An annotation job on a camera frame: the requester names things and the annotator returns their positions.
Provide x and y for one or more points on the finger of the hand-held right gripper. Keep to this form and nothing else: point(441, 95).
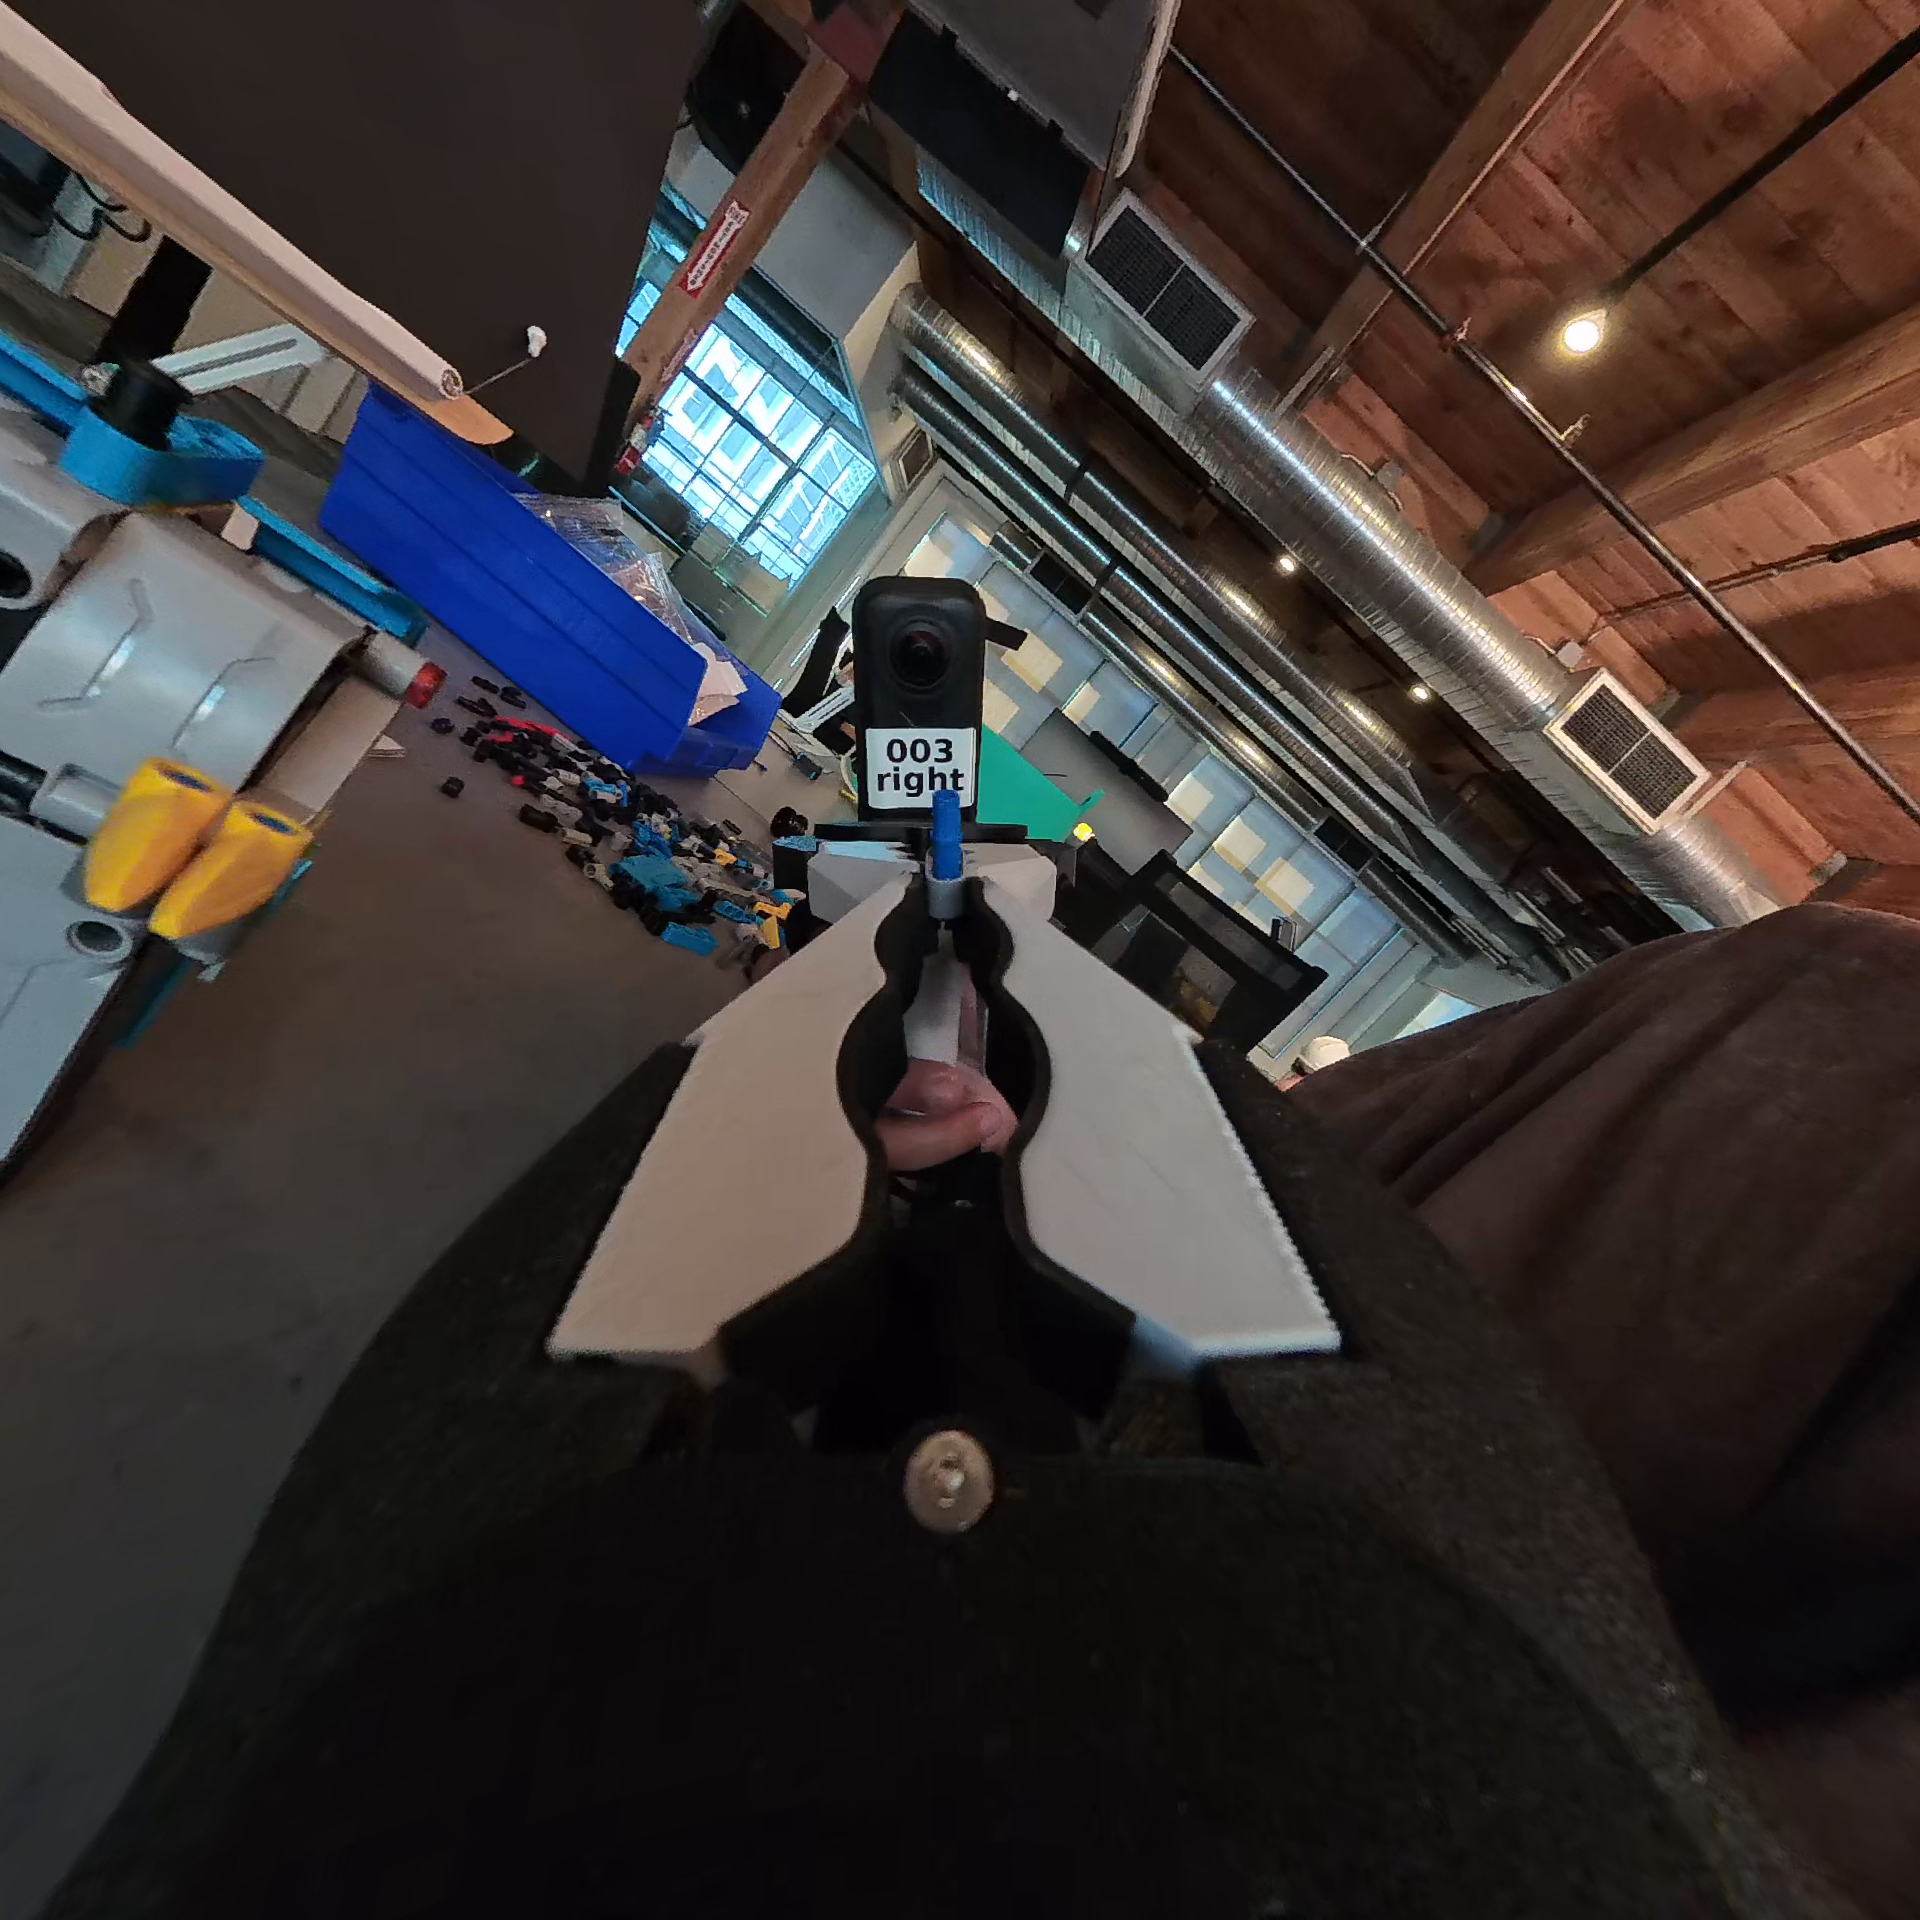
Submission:
point(855, 879)
point(1020, 879)

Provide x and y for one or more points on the clear plastic bags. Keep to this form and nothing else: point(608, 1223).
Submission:
point(629, 586)

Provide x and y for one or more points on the teal storage bin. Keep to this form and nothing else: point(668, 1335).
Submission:
point(1036, 787)

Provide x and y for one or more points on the black ceiling pipe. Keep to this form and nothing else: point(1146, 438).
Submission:
point(1576, 464)

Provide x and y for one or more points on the person's right hand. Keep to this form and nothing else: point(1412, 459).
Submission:
point(945, 1119)

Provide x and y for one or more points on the white tablet stand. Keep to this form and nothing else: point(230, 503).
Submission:
point(224, 224)

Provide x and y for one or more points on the person's brown shirt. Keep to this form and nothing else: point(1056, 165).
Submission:
point(1650, 1275)

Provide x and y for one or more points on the pile of toy brick parts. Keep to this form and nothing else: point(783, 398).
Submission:
point(645, 870)

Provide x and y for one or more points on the black office chair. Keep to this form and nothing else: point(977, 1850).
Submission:
point(1201, 945)

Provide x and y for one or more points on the white vent grille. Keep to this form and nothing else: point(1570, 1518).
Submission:
point(1162, 285)
point(1628, 751)

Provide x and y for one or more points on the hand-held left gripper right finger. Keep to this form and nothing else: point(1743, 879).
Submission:
point(1154, 1184)

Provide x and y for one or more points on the ceiling spot light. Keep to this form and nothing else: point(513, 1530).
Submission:
point(1581, 333)

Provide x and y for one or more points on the black screen panel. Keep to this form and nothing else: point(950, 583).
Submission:
point(376, 149)

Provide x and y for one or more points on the blue storage bin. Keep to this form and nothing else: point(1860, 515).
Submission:
point(525, 600)

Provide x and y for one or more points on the toy brick robot model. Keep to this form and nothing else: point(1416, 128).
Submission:
point(150, 675)

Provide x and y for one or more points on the large grid window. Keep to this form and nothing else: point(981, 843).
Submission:
point(751, 435)

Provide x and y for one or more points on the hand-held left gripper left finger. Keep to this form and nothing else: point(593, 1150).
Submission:
point(720, 1200)

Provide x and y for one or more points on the silver air duct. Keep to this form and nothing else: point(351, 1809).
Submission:
point(1349, 523)

